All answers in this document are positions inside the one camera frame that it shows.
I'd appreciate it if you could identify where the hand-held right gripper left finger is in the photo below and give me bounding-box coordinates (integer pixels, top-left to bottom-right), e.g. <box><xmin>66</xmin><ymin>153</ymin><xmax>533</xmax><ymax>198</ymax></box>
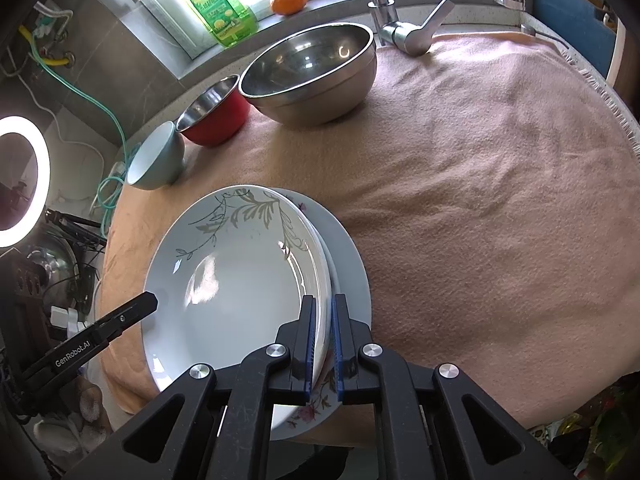
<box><xmin>62</xmin><ymin>294</ymin><xmax>318</xmax><ymax>480</ymax></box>

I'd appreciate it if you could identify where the black tripod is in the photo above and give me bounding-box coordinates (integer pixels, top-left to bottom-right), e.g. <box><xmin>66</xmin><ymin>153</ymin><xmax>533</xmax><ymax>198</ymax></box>
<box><xmin>45</xmin><ymin>210</ymin><xmax>108</xmax><ymax>248</ymax></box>

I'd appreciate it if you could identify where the person's left hand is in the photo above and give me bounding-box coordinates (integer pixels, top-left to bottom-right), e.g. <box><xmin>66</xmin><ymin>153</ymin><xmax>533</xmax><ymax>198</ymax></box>
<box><xmin>30</xmin><ymin>375</ymin><xmax>113</xmax><ymax>456</ymax></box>

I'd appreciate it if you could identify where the green printed bag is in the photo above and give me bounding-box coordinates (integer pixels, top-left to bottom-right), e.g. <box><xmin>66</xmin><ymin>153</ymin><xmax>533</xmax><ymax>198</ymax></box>
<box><xmin>530</xmin><ymin>380</ymin><xmax>640</xmax><ymax>480</ymax></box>

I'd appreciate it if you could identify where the white power cable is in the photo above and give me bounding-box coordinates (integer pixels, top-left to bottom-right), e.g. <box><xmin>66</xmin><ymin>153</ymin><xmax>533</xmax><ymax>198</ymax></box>
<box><xmin>0</xmin><ymin>67</ymin><xmax>121</xmax><ymax>161</ymax></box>

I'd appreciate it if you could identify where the steel pot lid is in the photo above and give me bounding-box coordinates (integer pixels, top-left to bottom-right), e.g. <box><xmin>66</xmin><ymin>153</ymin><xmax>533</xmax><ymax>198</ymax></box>
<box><xmin>25</xmin><ymin>245</ymin><xmax>81</xmax><ymax>291</ymax></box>

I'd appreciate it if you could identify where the white plate with leaf pattern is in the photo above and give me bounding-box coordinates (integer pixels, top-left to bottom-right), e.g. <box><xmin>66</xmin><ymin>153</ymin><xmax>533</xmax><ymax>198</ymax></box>
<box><xmin>141</xmin><ymin>185</ymin><xmax>335</xmax><ymax>396</ymax></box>

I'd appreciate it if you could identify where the yellow hose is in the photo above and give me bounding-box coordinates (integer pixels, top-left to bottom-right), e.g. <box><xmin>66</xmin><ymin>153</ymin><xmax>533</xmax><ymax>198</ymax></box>
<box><xmin>19</xmin><ymin>25</ymin><xmax>71</xmax><ymax>68</ymax></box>

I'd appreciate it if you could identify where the large stainless steel bowl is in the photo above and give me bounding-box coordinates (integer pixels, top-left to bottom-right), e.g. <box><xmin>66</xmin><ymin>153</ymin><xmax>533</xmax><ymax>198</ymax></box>
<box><xmin>239</xmin><ymin>22</ymin><xmax>378</xmax><ymax>127</ymax></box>

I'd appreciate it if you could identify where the pink towel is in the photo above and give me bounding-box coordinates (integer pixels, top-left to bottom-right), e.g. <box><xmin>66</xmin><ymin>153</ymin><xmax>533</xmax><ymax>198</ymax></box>
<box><xmin>100</xmin><ymin>30</ymin><xmax>640</xmax><ymax>451</ymax></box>

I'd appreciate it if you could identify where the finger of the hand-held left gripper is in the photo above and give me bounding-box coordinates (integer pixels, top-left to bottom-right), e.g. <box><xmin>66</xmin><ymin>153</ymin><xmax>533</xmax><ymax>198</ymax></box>
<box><xmin>97</xmin><ymin>291</ymin><xmax>160</xmax><ymax>343</ymax></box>

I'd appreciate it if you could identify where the green hose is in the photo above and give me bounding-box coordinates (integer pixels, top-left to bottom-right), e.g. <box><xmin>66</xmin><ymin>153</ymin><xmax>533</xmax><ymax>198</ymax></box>
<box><xmin>30</xmin><ymin>35</ymin><xmax>136</xmax><ymax>236</ymax></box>

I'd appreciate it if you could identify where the green dish soap bottle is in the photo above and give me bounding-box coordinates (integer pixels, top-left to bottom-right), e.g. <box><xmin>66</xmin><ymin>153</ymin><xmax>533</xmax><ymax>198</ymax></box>
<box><xmin>177</xmin><ymin>0</ymin><xmax>258</xmax><ymax>50</ymax></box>

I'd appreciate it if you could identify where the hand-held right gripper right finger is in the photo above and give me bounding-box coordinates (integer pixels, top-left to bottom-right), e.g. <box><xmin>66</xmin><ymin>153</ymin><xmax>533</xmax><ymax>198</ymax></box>
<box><xmin>331</xmin><ymin>293</ymin><xmax>576</xmax><ymax>480</ymax></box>

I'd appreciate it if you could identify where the ring light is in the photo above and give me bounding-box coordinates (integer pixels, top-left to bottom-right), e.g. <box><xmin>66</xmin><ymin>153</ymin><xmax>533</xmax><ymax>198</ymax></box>
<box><xmin>0</xmin><ymin>115</ymin><xmax>52</xmax><ymax>248</ymax></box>

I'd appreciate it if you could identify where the light blue ceramic bowl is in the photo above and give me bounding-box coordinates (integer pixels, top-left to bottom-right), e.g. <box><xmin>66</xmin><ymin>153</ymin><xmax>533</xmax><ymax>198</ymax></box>
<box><xmin>125</xmin><ymin>121</ymin><xmax>187</xmax><ymax>192</ymax></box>

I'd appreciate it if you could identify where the chrome faucet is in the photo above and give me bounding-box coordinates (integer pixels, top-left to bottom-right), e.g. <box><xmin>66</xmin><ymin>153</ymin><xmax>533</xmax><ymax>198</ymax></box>
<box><xmin>357</xmin><ymin>0</ymin><xmax>456</xmax><ymax>57</ymax></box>

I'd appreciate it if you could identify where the white plate with pink flowers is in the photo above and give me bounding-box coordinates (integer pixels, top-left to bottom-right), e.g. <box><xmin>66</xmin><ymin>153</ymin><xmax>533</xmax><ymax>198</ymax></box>
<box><xmin>270</xmin><ymin>187</ymin><xmax>373</xmax><ymax>442</ymax></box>

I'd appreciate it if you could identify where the red steel bowl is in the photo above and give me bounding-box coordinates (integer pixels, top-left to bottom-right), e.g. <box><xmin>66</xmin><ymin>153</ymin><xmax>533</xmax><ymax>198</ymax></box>
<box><xmin>176</xmin><ymin>74</ymin><xmax>251</xmax><ymax>148</ymax></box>

